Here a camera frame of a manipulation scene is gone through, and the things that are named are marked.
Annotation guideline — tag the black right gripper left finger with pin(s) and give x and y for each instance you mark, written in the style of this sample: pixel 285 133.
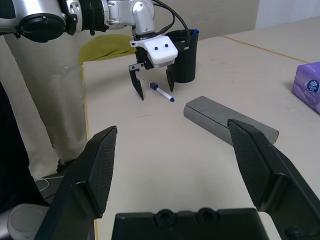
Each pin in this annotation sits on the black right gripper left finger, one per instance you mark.
pixel 97 170

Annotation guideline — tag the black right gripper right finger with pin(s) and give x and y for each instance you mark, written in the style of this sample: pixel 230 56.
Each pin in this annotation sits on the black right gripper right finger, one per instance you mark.
pixel 255 165

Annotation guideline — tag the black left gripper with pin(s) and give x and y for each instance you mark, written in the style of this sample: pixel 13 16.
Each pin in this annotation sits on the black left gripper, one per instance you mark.
pixel 143 56

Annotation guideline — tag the thin white marker blue clip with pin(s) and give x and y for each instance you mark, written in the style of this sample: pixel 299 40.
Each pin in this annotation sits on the thin white marker blue clip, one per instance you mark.
pixel 162 93

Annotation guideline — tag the white marker blue cap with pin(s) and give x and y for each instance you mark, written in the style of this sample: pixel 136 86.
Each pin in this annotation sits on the white marker blue cap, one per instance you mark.
pixel 195 31

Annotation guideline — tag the grey glasses case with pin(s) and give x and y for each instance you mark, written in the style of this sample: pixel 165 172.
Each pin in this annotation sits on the grey glasses case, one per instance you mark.
pixel 212 112

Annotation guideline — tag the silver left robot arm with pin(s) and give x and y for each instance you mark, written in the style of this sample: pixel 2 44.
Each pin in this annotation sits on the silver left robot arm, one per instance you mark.
pixel 37 10

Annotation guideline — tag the black plastic cup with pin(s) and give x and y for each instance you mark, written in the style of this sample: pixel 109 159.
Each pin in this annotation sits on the black plastic cup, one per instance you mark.
pixel 186 67

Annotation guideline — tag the yellow cloth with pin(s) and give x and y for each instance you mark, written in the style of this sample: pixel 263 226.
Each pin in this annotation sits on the yellow cloth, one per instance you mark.
pixel 105 47

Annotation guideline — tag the purple tissue pack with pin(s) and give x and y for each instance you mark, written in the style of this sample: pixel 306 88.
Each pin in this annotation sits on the purple tissue pack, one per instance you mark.
pixel 307 85

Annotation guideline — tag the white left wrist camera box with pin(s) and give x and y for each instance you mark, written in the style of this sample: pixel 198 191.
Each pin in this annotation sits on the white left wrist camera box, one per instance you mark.
pixel 160 52

